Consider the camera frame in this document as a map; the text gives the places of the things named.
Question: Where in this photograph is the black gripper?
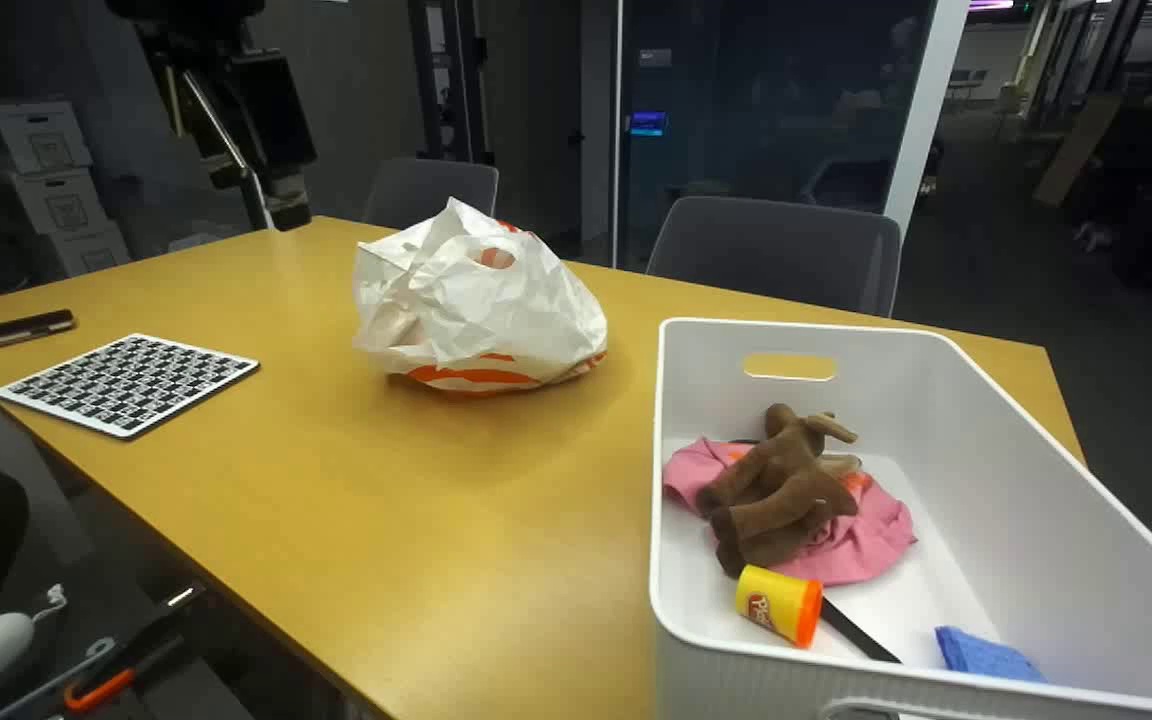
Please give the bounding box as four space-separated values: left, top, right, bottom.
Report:
209 52 321 234

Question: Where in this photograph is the white plastic bag orange print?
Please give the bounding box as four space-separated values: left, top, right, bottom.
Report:
350 196 611 402

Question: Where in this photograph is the white plastic laundry basket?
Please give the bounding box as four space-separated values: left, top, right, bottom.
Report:
648 314 1152 720

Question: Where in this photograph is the narrow grey chair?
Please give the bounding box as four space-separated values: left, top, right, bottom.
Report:
358 158 502 234

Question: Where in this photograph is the white box with QR label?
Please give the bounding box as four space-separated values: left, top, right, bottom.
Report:
8 166 108 241
31 217 133 279
0 95 96 177

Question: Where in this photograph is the black white checkerboard board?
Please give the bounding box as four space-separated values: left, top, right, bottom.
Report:
0 329 262 444

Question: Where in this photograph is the black marker pen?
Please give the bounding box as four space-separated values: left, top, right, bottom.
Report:
818 596 904 670
0 303 78 357

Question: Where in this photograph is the blue lit sign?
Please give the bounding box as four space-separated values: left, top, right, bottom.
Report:
623 110 673 144

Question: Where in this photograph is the pink cloth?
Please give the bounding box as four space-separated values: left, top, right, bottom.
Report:
659 438 907 592

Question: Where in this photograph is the wide grey chair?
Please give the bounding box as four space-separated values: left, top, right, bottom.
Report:
642 193 904 321

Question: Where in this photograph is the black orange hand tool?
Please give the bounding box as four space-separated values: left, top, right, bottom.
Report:
59 584 201 720

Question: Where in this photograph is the brown plush toy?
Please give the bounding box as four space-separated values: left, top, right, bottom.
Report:
691 402 863 579

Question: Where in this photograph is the yellow play dough can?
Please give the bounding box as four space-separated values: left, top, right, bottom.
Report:
730 562 829 651

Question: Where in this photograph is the white slanted pillar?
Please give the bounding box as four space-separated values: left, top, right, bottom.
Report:
880 0 974 243

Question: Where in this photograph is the blue toy block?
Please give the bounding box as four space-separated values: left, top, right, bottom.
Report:
930 624 1046 688

